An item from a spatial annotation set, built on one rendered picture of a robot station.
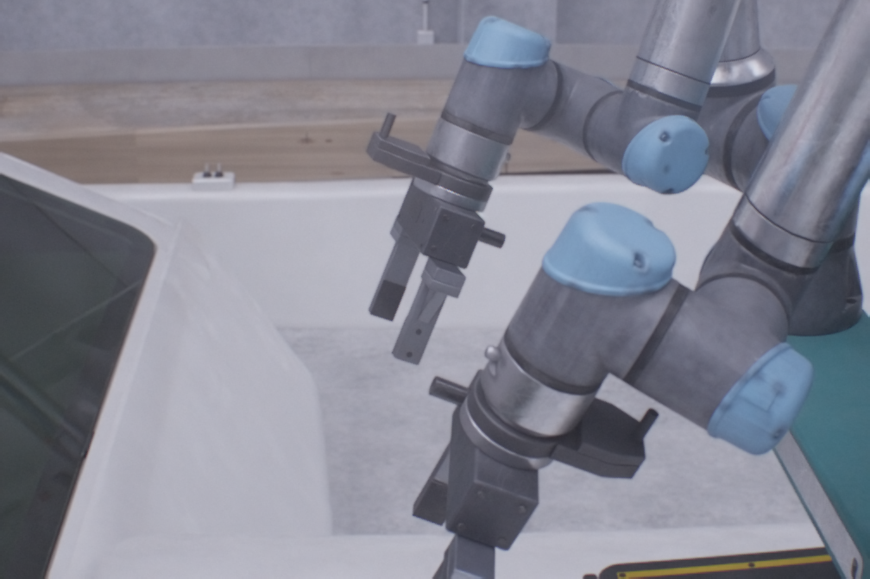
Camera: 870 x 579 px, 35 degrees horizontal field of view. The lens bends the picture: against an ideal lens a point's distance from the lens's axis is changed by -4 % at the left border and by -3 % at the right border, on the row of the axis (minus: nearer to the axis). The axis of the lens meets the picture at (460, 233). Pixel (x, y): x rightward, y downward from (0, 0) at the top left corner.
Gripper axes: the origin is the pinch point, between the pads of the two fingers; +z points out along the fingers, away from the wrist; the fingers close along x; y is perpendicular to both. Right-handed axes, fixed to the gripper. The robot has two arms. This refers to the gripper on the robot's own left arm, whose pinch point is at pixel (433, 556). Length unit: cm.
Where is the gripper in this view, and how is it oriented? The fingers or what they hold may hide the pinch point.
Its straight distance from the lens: 108.2
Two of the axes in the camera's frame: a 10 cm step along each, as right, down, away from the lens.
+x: -0.3, 5.0, -8.6
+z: -4.1, 7.8, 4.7
